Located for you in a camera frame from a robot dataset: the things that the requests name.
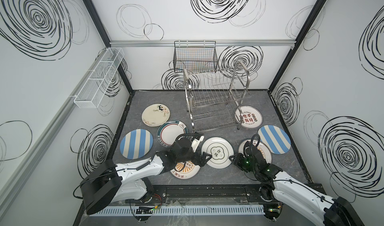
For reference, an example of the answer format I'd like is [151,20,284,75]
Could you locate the orange sunburst plate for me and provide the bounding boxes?
[238,139,272,163]
[170,161,201,180]

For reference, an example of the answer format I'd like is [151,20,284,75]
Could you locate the white plate green cloud outline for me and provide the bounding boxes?
[202,137,234,169]

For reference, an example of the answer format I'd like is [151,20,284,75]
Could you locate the blue striped plate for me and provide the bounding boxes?
[258,125,292,155]
[120,129,154,160]

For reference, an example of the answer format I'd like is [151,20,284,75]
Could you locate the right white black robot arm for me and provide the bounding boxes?
[229,146,364,226]

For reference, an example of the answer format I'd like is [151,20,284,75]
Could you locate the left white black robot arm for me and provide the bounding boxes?
[79,134,212,215]

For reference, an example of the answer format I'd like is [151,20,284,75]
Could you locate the stainless steel dish rack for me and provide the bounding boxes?
[183,60,251,133]

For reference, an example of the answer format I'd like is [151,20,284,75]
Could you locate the green red rimmed white plate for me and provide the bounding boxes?
[157,120,189,148]

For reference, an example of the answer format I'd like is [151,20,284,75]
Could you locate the white plate red characters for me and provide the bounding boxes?
[235,105,263,129]

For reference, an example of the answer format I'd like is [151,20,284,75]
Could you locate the cream plate with black drawing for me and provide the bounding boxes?
[142,103,171,127]

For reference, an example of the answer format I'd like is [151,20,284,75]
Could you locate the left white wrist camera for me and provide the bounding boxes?
[191,136,205,153]

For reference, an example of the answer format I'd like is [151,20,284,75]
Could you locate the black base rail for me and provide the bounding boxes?
[86,183,326,203]

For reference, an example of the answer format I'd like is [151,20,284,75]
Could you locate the white slotted cable duct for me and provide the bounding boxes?
[92,205,265,217]

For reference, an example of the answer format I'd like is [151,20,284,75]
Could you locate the black wire wall basket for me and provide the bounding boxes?
[173,46,219,73]

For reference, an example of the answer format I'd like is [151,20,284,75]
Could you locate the white mesh wall shelf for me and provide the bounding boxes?
[74,47,124,108]

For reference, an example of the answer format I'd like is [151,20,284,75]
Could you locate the aluminium wall rail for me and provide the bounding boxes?
[110,39,296,47]

